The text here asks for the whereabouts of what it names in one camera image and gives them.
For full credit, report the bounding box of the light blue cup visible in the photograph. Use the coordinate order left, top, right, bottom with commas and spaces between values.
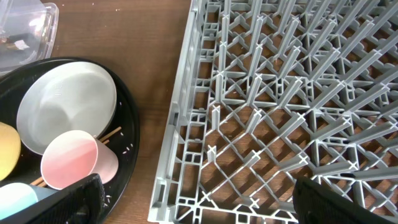
1, 182, 57, 220

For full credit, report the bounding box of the grey dishwasher rack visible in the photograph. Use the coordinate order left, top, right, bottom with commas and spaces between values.
148, 1, 397, 223

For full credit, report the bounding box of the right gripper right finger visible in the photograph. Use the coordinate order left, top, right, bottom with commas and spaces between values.
293, 177, 392, 224

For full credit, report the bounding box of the clear plastic storage bin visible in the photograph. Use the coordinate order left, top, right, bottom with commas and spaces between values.
1, 0, 59, 76

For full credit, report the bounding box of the grey round plate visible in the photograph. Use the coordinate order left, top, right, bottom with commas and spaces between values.
16, 62, 117, 155

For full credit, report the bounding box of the round black serving tray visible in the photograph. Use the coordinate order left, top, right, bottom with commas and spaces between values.
1, 57, 140, 223

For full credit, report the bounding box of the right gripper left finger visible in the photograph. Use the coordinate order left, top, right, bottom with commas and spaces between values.
1, 174, 105, 224

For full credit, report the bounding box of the pink cup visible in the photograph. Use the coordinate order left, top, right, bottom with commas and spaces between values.
40, 130, 119, 190

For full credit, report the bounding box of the yellow bowl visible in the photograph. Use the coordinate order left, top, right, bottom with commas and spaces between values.
0, 123, 21, 180

